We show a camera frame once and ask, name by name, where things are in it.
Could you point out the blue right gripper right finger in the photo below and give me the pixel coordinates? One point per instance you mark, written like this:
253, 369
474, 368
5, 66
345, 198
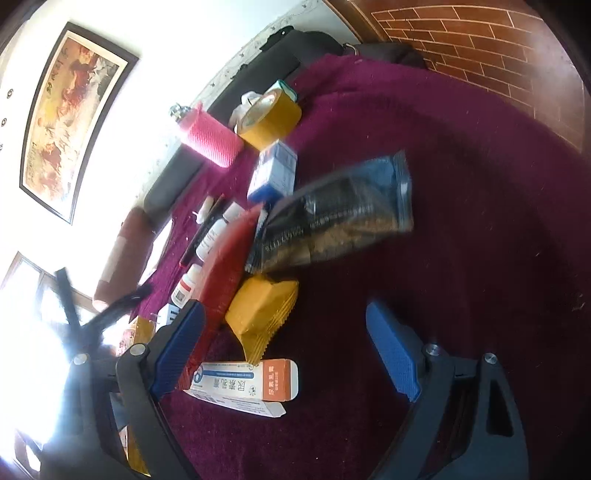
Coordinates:
463, 421

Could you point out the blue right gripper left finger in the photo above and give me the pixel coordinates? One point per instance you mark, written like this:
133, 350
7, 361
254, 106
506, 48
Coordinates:
101, 396

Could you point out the white pill bottle red label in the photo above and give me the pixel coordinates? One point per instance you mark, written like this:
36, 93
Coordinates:
185, 286

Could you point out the long white orange box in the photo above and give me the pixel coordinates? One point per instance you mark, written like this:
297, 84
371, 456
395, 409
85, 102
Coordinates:
259, 390

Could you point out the red foil snack bag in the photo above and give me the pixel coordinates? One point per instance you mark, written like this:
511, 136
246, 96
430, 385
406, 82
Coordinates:
218, 282

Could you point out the black marker red cap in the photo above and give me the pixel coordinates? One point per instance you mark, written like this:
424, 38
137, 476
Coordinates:
215, 212

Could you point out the white bottle green label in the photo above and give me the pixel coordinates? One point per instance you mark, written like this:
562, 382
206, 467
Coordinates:
204, 247

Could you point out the white notepad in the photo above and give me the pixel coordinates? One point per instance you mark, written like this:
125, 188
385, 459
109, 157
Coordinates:
158, 249

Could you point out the maroon velvet bedspread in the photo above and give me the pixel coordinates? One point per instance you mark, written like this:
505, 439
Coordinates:
498, 260

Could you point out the yellow snack packet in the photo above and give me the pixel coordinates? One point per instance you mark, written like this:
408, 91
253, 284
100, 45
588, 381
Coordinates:
258, 310

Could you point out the small white crumpled tissue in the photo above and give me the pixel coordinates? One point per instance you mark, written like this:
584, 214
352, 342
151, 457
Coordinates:
203, 211

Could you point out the pink knitted bottle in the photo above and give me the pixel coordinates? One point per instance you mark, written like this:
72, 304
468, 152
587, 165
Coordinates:
205, 135

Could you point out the black grain bag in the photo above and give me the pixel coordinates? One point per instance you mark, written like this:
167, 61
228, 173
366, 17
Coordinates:
338, 214

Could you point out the blue white small box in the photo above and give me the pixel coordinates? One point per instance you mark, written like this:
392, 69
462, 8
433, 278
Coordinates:
274, 176

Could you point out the yellow tape roll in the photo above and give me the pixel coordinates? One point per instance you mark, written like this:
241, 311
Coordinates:
269, 119

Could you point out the white plush toy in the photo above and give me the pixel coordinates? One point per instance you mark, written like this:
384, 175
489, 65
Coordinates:
246, 102

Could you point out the brown wooden cabinet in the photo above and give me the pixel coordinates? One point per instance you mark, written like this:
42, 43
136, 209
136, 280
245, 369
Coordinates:
503, 47

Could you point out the framed wall painting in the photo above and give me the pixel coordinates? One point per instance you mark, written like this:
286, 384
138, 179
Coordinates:
80, 80

